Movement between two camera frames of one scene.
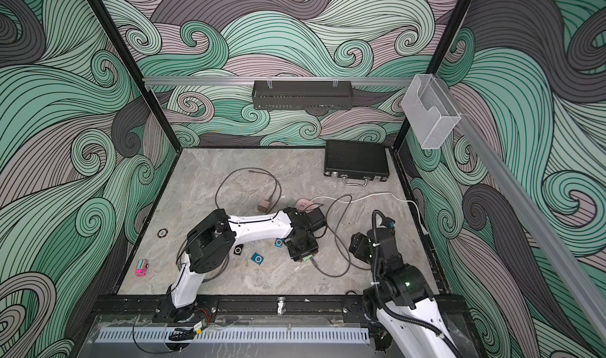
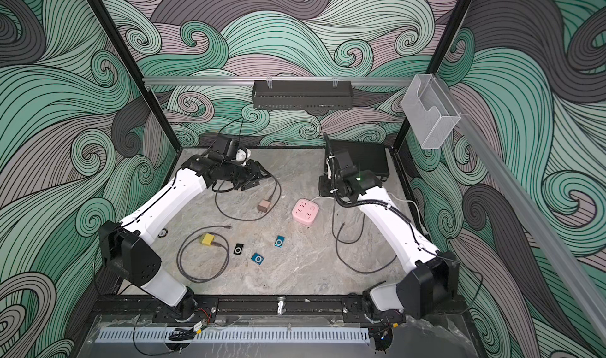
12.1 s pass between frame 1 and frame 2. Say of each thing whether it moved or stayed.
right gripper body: moved
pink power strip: stayed
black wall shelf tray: stayed
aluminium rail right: stayed
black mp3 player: stayed
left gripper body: moved
